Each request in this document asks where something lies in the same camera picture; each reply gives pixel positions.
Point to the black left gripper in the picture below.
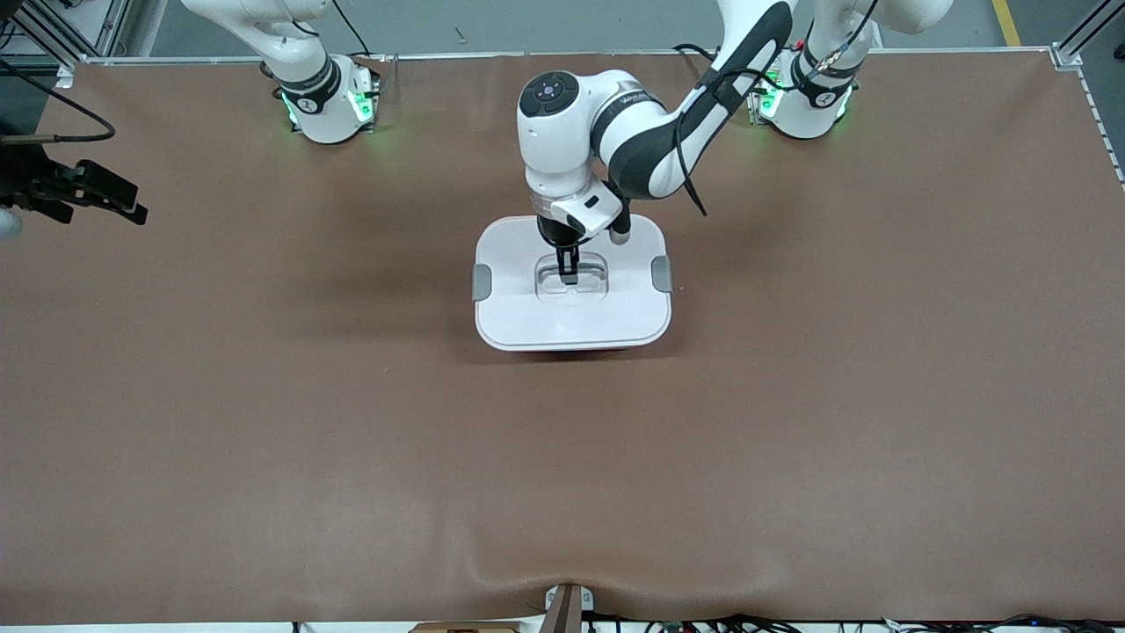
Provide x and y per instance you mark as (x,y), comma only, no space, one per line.
(553,233)

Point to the brown cardboard piece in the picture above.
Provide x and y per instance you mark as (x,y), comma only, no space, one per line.
(466,629)

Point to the white box lid grey clips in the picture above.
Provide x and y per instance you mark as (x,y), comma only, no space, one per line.
(527,308)

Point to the aluminium frame profile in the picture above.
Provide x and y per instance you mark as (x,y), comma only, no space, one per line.
(79,31)
(1068,57)

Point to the metal table clamp bracket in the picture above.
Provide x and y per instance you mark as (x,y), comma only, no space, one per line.
(567,611)

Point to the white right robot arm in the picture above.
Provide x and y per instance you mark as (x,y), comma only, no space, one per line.
(316,97)

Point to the aluminium table edge rail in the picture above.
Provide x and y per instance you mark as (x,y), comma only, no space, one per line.
(439,54)

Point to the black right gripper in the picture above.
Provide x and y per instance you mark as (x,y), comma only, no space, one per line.
(35,186)

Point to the brown table cover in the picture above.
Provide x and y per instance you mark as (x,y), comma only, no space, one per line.
(562,457)

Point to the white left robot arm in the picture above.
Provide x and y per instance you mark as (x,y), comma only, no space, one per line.
(650,149)

